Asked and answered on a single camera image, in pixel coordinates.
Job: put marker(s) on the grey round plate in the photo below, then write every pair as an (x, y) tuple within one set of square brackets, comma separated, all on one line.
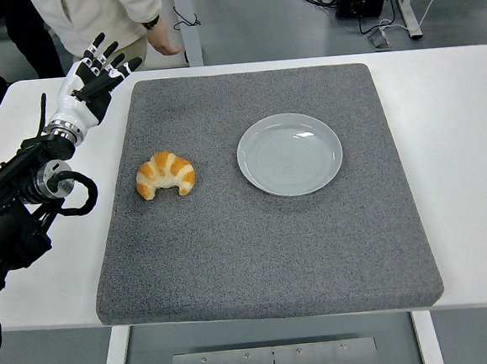
[(288, 157)]

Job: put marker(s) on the person's hand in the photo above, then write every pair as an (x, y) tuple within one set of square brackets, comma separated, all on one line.
[(164, 38)]

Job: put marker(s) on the grey felt mat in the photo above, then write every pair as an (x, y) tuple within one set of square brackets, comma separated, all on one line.
[(253, 253)]

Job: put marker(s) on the golden croissant bread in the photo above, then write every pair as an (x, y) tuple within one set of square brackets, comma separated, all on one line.
[(162, 167)]

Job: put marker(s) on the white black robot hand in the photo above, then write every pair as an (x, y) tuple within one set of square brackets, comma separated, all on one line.
[(75, 104)]

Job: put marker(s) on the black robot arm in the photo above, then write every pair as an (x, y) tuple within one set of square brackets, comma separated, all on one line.
[(11, 234)]

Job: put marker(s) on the grey floor socket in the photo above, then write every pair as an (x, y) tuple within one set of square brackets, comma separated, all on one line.
[(380, 39)]

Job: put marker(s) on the white desk leg with foot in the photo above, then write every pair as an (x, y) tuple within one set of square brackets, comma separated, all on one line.
[(406, 4)]

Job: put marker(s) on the white square post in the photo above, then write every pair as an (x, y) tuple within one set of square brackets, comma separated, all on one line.
[(192, 42)]

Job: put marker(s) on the black wristwatch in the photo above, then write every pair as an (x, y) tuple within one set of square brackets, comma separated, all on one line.
[(151, 23)]

